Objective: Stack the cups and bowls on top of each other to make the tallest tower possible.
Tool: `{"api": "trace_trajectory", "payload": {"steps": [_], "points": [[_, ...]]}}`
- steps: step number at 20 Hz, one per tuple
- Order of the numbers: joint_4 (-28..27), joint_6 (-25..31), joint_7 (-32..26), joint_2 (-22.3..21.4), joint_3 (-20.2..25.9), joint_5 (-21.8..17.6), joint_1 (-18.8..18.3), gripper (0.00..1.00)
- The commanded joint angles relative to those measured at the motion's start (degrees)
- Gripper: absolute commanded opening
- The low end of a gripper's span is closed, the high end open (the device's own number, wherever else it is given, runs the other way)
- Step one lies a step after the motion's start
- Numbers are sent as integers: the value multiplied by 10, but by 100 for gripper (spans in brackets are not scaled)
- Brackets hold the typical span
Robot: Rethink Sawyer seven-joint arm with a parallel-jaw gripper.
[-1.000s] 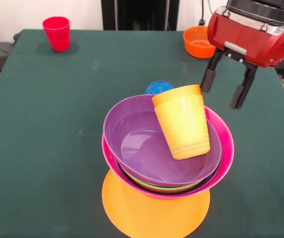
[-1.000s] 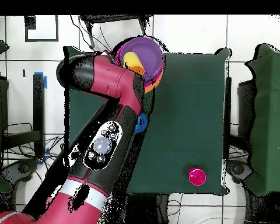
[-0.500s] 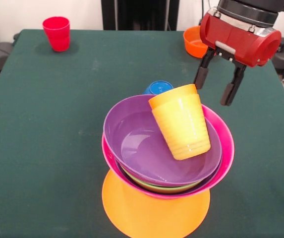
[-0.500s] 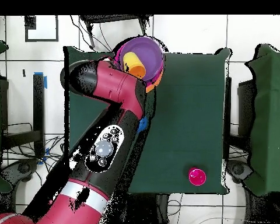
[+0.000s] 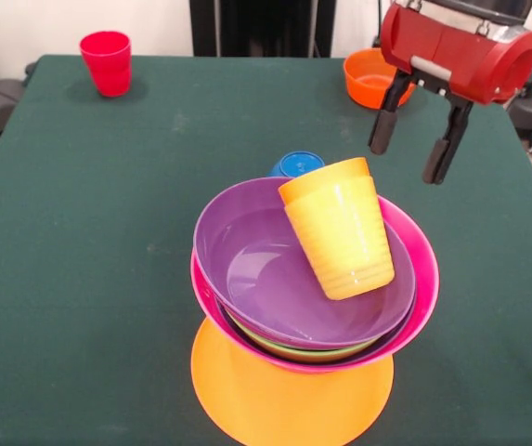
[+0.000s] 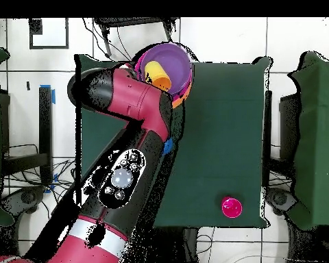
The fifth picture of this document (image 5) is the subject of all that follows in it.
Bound yellow plastic cup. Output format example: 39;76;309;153
283;176;396;301

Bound black hanging cable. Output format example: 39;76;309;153
370;0;401;47

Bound large orange plastic bowl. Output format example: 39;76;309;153
189;316;395;446

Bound red plastic cup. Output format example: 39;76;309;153
79;30;133;98

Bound purple plastic bowl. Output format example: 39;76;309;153
192;176;418;352
216;296;419;366

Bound light green plastic bowl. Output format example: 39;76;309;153
227;320;378;364

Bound blue plastic bowl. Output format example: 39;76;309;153
267;151;327;180

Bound orange plastic cup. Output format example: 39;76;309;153
278;156;371;206

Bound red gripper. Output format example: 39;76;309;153
367;3;532;186

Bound small red-orange plastic bowl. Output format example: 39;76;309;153
343;47;418;111

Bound dark green tablecloth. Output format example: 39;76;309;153
0;54;532;446

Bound large pink plastic bowl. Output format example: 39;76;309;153
189;179;441;374

